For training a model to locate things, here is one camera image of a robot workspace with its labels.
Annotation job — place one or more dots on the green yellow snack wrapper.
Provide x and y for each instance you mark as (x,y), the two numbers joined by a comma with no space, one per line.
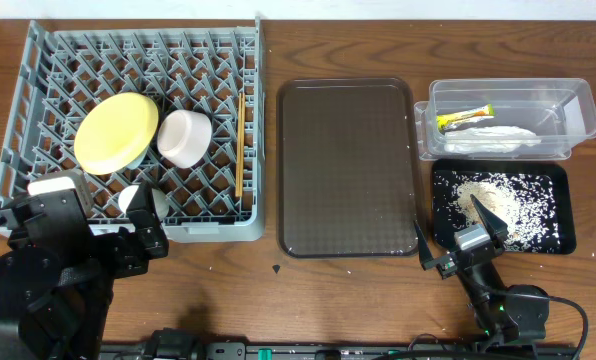
(449,122)

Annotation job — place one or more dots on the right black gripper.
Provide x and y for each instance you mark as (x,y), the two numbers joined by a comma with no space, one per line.
(446,264)

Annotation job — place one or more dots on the clear plastic waste bin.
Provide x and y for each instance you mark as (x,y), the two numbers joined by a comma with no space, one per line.
(560,111)

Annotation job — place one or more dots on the light blue bowl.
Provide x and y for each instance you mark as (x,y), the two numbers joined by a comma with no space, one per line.
(137,161)

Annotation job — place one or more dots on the white tissue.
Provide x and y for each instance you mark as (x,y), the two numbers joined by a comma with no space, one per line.
(495,139)

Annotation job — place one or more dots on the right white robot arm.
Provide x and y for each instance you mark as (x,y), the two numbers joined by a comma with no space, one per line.
(508,315)

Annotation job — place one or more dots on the black waste tray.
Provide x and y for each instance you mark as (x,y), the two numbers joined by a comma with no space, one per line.
(447,173)

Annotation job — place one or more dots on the yellow round plate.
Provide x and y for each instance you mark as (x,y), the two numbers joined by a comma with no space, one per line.
(116,133)

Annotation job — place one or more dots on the wooden chopstick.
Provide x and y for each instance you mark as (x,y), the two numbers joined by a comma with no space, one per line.
(244,118)
(239,176)

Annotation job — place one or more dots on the spilled rice pile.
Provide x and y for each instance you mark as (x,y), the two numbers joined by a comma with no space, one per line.
(527,207)

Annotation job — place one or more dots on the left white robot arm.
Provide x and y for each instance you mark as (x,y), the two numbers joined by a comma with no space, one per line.
(56,281)

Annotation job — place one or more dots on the white bowl with crumbs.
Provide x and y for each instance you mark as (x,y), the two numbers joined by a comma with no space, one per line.
(184,137)

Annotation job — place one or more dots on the white cup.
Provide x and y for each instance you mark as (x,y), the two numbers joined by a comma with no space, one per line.
(159,198)

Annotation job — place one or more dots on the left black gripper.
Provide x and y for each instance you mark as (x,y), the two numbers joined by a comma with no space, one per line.
(141,232)

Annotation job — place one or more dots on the grey plastic dish rack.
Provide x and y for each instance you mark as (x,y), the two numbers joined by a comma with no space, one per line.
(64,74)

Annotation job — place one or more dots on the black equipment rail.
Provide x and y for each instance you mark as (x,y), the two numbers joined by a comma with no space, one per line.
(178,344)

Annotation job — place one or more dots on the dark brown serving tray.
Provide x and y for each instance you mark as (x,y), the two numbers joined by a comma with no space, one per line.
(348,169)

